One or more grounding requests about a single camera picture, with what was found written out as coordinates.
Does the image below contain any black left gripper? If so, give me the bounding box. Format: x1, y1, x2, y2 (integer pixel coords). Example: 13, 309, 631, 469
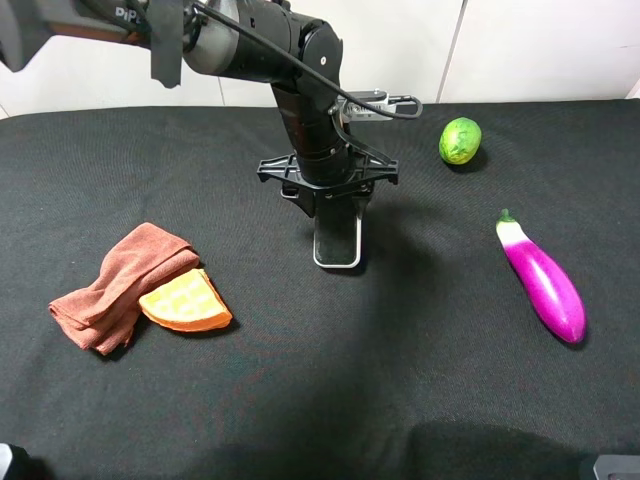
257, 142, 399, 220

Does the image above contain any black white board eraser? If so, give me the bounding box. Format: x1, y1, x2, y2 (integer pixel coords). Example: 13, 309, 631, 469
313, 197, 362, 269

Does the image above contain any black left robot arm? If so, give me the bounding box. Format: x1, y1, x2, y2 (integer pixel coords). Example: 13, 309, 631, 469
1, 1, 398, 220

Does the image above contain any green toy lime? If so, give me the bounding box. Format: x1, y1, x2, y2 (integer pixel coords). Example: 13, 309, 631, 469
439, 117, 482, 165

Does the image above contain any orange toy waffle slice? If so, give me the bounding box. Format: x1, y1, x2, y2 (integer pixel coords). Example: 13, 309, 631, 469
138, 268, 233, 333

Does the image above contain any black tablecloth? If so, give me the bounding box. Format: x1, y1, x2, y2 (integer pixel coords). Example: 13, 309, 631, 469
1, 100, 639, 479

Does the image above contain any purple toy eggplant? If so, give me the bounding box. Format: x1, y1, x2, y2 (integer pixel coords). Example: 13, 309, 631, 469
496, 209, 587, 344

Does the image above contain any brown folded cloth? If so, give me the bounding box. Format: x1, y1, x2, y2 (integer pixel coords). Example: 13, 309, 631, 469
49, 223, 200, 355

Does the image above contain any grey device bottom right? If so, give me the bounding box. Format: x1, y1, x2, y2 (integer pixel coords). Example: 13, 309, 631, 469
593, 455, 640, 480

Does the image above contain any grey device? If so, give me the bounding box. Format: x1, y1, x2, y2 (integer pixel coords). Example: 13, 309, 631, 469
593, 455, 640, 480
0, 443, 14, 480

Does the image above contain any grey device bottom left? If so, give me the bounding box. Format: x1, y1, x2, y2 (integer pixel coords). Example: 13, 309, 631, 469
0, 443, 14, 480

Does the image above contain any black camera cable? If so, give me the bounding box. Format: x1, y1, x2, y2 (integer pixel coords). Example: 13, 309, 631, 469
192, 0, 424, 164

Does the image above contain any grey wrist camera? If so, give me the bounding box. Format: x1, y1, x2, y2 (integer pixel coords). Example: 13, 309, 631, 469
337, 88, 414, 122

